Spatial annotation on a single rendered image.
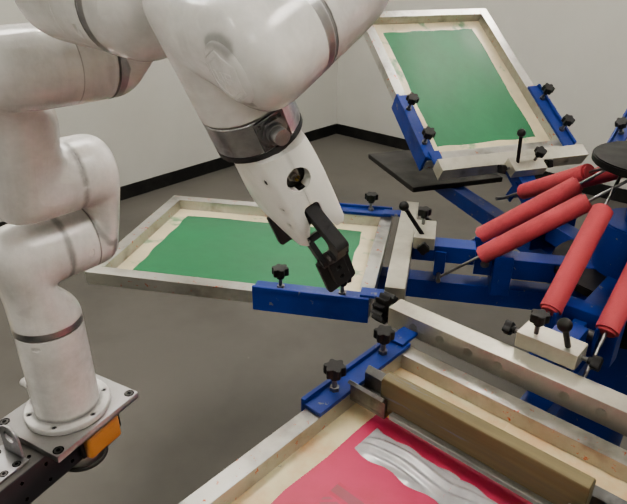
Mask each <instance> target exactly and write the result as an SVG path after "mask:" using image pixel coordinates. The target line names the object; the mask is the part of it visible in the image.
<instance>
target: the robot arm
mask: <svg viewBox="0 0 627 504"><path fill-rule="evenodd" d="M388 2H389V0H15V3H16V5H17V6H18V8H19V10H20V11H21V13H22V14H23V15H24V17H25V18H26V19H27V20H28V21H29V22H27V23H14V24H3V25H0V220H2V221H4V222H6V223H8V224H5V225H3V226H1V227H0V299H1V301H2V304H3V306H4V309H5V312H6V315H7V318H8V322H9V325H10V329H11V332H12V335H13V339H14V342H15V346H16V349H17V353H18V356H19V360H20V363H21V367H22V371H23V374H24V378H22V379H21V380H20V385H21V386H23V387H25V388H27V390H28V394H29V397H30V399H29V400H28V401H27V403H26V405H25V407H24V410H23V417H24V421H25V424H26V425H27V427H28V428H29V429H30V430H31V431H33V432H35V433H37V434H40V435H45V436H61V435H67V434H71V433H74V432H77V431H80V430H82V429H84V428H86V427H88V426H90V425H92V424H93V423H94V422H96V421H97V420H98V419H100V418H101V417H102V416H103V415H104V413H105V412H106V411H107V409H108V407H109V405H110V401H111V395H110V390H109V388H108V386H107V385H106V384H105V383H104V382H103V381H101V380H99V379H97V378H96V375H95V370H94V365H93V360H92V356H91V351H90V346H89V341H88V337H87V332H86V327H85V322H84V318H83V314H82V309H81V306H80V304H79V302H78V300H77V299H76V297H75V296H73V295H72V294H71V293H70V292H68V291H67V290H65V289H63V288H61V287H59V286H58V283H59V282H61V281H62V280H64V279H67V278H69V277H71V276H73V275H75V274H78V273H81V272H83V271H86V270H88V269H91V268H93V267H96V266H98V265H100V264H102V263H104V262H106V261H108V260H109V259H111V258H112V257H113V256H114V254H115V253H116V251H117V248H118V242H119V219H120V176H119V171H118V167H117V164H116V161H115V159H114V156H113V154H112V152H111V151H110V149H109V148H108V146H107V145H106V144H105V143H104V142H103V141H102V140H101V139H99V138H97V137H95V136H93V135H89V134H75V135H70V136H65V137H60V128H59V120H58V117H57V114H56V111H55V110H54V108H60V107H66V106H73V105H79V104H84V103H89V102H95V101H100V100H105V99H112V98H116V97H119V96H122V95H125V94H126V93H128V92H130V91H131V90H133V89H134V88H135V87H136V86H137V85H138V84H139V82H140V81H141V80H142V78H143V76H144V75H145V73H146V72H147V70H148V69H149V67H150V65H151V64H152V62H153V61H159V60H162V59H166V58H168V60H169V61H170V63H171V65H172V67H173V69H174V71H175V73H176V75H177V77H178V78H179V80H180V82H181V84H182V86H183V88H184V90H185V92H186V94H187V95H188V97H189V99H190V101H191V103H192V105H193V107H194V109H195V111H196V112H197V114H198V116H199V118H200V120H201V122H202V123H203V125H204V127H205V129H206V131H207V133H208V135H209V137H210V139H211V140H212V142H213V144H214V146H215V148H216V150H217V152H218V154H219V156H220V157H221V158H222V159H223V160H226V161H228V162H230V163H231V162H232V163H234V164H235V166H236V168H237V170H238V172H239V174H240V176H241V178H242V180H243V182H244V184H245V186H246V188H247V190H248V191H249V193H250V195H251V196H252V198H253V200H254V201H255V202H256V204H257V205H258V206H259V207H260V208H261V210H262V211H263V212H264V213H265V214H266V215H267V216H268V217H267V220H268V222H269V224H270V226H271V228H272V230H273V232H274V234H275V236H276V238H277V240H278V242H279V243H280V244H282V245H284V244H286V243H287V242H288V241H290V240H291V239H293V240H294V241H295V242H296V243H298V244H299V245H302V246H308V248H309V249H310V251H311V252H312V254H313V255H314V257H315V258H316V260H317V261H318V262H317V263H316V264H315V265H316V267H317V270H318V272H319V274H320V276H321V278H322V280H323V283H324V285H325V287H326V289H327V290H328V291H329V292H333V291H334V290H336V289H337V288H338V287H340V286H341V285H342V284H344V283H345V282H347V281H348V280H349V279H350V278H352V277H353V276H354V275H355V270H354V267H353V265H352V262H351V259H350V257H349V254H348V253H349V249H348V248H349V243H348V241H347V240H346V239H345V237H344V236H343V235H342V234H341V232H340V231H339V230H338V229H337V228H336V226H335V225H339V224H340V223H342V222H343V220H344V214H343V211H342V209H341V206H340V204H339V202H338V199H337V197H336V195H335V192H334V190H333V188H332V186H331V183H330V181H329V179H328V177H327V175H326V172H325V170H324V168H323V166H322V164H321V162H320V160H319V158H318V156H317V154H316V153H315V151H314V149H313V147H312V145H311V144H310V142H309V140H308V139H307V137H306V136H305V134H304V133H303V132H302V130H301V128H302V123H303V119H302V116H301V113H300V110H299V108H298V105H297V102H296V99H297V98H298V97H299V96H301V95H302V94H303V93H304V92H305V91H306V90H307V89H308V88H309V87H310V86H311V85H312V84H313V83H314V82H315V81H316V80H317V79H318V78H319V77H320V76H321V75H322V74H323V73H324V72H325V71H326V70H328V69H329V68H330V66H331V65H332V64H333V63H334V62H335V61H336V60H337V59H338V58H340V57H341V56H342V55H343V54H344V53H345V52H346V51H347V50H348V49H349V48H350V47H351V46H352V45H353V44H354V43H355V42H356V41H357V40H359V39H360V38H361V37H362V35H363V34H364V33H365V32H366V31H367V30H368V29H369V28H370V27H371V26H372V25H373V24H374V23H375V22H376V21H377V20H378V18H379V17H380V16H381V14H382V13H383V11H384V10H385V8H386V6H387V4H388ZM331 221H332V222H333V223H334V224H335V225H334V224H333V223H332V222H331ZM311 224H312V225H313V226H314V228H315V229H316V231H314V232H313V233H311V234H310V225H311ZM321 236H322V238H323V239H324V240H325V241H326V243H327V244H328V247H329V249H328V250H327V251H325V252H324V253H323V254H322V253H321V251H320V250H319V248H318V247H317V245H316V244H315V242H314V241H316V240H317V239H319V238H320V237H321Z"/></svg>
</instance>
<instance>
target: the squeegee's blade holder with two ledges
mask: <svg viewBox="0 0 627 504"><path fill-rule="evenodd" d="M389 420H391V421H393V422H394V423H396V424H398V425H399V426H401V427H403V428H405V429H406V430H408V431H410V432H411V433H413V434H415V435H417V436H418V437H420V438H422V439H423V440H425V441H427V442H428V443H430V444H432V445H434V446H435V447H437V448H439V449H440V450H442V451H444V452H446V453H447V454H449V455H451V456H452V457H454V458H456V459H458V460H459V461H461V462H463V463H464V464H466V465H468V466H470V467H471V468H473V469H475V470H476V471H478V472H480V473H481V474H483V475H485V476H487V477H488V478H490V479H492V480H493V481H495V482H497V483H499V484H500V485H502V486H504V487H505V488H507V489H509V490H511V491H512V492H514V493H516V494H517V495H519V496H521V497H522V498H524V499H526V500H528V501H529V502H531V503H533V504H553V503H551V502H550V501H548V500H546V499H544V498H543V497H541V496H539V495H537V494H536V493H534V492H532V491H530V490H529V489H527V488H525V487H523V486H522V485H520V484H518V483H516V482H515V481H513V480H511V479H509V478H508V477H506V476H504V475H502V474H501V473H499V472H497V471H495V470H494V469H492V468H490V467H488V466H487V465H485V464H483V463H481V462H480V461H478V460H476V459H474V458H473V457H471V456H469V455H468V454H466V453H464V452H462V451H461V450H459V449H457V448H455V447H454V446H452V445H450V444H448V443H447V442H445V441H443V440H441V439H440V438H438V437H436V436H434V435H433V434H431V433H429V432H427V431H426V430H424V429H422V428H420V427H419V426H417V425H415V424H413V423H412V422H410V421H408V420H406V419H405V418H403V417H401V416H399V415H398V414H396V413H394V412H392V413H391V414H389Z"/></svg>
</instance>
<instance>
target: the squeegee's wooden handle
mask: <svg viewBox="0 0 627 504"><path fill-rule="evenodd" d="M381 397H382V398H384V399H385V400H387V413H389V414H391V413H392V412H394V413H396V414H398V415H399V416H401V417H403V418H405V419H406V420H408V421H410V422H412V423H413V424H415V425H417V426H419V427H420V428H422V429H424V430H426V431H427V432H429V433H431V434H433V435H434V436H436V437H438V438H440V439H441V440H443V441H445V442H447V443H448V444H450V445H452V446H454V447H455V448H457V449H459V450H461V451H462V452H464V453H466V454H468V455H469V456H471V457H473V458H474V459H476V460H478V461H480V462H481V463H483V464H485V465H487V466H488V467H490V468H492V469H494V470H495V471H497V472H499V473H501V474H502V475H504V476H506V477H508V478H509V479H511V480H513V481H515V482H516V483H518V484H520V485H522V486H523V487H525V488H527V489H529V490H530V491H532V492H534V493H536V494H537V495H539V496H541V497H543V498H544V499H546V500H548V501H550V502H551V503H553V504H568V503H570V504H589V503H590V500H591V497H592V494H593V490H594V487H595V484H596V479H595V478H593V477H591V476H590V475H588V474H586V473H584V472H582V471H580V470H578V469H576V468H574V467H572V466H570V465H569V464H567V463H565V462H563V461H561V460H559V459H557V458H555V457H553V456H551V455H549V454H548V453H546V452H544V451H542V450H540V449H538V448H536V447H534V446H532V445H530V444H528V443H527V442H525V441H523V440H521V439H519V438H517V437H515V436H513V435H511V434H509V433H507V432H506V431H504V430H502V429H500V428H498V427H496V426H494V425H492V424H490V423H488V422H486V421H485V420H483V419H481V418H479V417H477V416H475V415H473V414H471V413H469V412H467V411H465V410H464V409H462V408H460V407H458V406H456V405H454V404H452V403H450V402H448V401H446V400H444V399H443V398H441V397H439V396H437V395H435V394H433V393H431V392H429V391H427V390H425V389H423V388H422V387H420V386H418V385H416V384H414V383H412V382H410V381H408V380H406V379H404V378H402V377H401V376H399V375H397V374H395V373H393V372H389V373H388V374H387V375H385V376H384V377H383V379H382V384H381Z"/></svg>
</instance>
